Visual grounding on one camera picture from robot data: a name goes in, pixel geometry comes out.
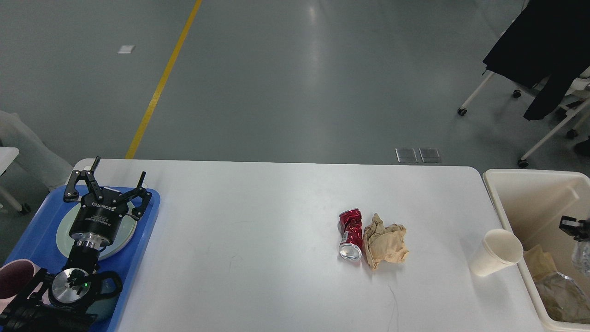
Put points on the black jacket on chair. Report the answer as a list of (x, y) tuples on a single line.
[(549, 39)]

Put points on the blue plastic tray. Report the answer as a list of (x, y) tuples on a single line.
[(38, 245)]

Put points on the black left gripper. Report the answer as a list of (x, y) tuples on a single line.
[(102, 209)]

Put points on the mint green plate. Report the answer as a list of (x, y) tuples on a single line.
[(64, 241)]

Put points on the pink mug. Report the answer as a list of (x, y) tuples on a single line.
[(14, 277)]

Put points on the white paper cup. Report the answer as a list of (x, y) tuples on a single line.
[(497, 250)]

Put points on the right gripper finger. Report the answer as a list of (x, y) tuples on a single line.
[(579, 230)]

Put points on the floor socket plate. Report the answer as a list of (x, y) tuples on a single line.
[(430, 155), (406, 155)]

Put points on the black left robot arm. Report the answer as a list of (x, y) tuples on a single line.
[(74, 266)]

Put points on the white table at left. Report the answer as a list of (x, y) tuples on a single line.
[(13, 182)]

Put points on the beige plastic bin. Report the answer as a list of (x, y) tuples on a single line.
[(530, 204)]

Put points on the brown paper bag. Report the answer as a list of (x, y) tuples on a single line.
[(540, 263)]

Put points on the left floor socket plate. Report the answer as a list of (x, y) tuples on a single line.
[(406, 155)]

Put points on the person in grey trousers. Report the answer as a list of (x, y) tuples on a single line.
[(34, 156)]

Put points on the brown paper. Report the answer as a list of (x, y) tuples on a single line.
[(384, 243)]

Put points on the crushed red can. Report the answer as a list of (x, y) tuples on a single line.
[(350, 226)]

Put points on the foil bag with paper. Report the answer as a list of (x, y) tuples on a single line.
[(563, 299)]

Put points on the white rolling chair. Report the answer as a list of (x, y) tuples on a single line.
[(574, 103)]

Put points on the right floor socket plate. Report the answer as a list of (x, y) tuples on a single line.
[(430, 155)]

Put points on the foil sheet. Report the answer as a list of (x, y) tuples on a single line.
[(581, 257)]

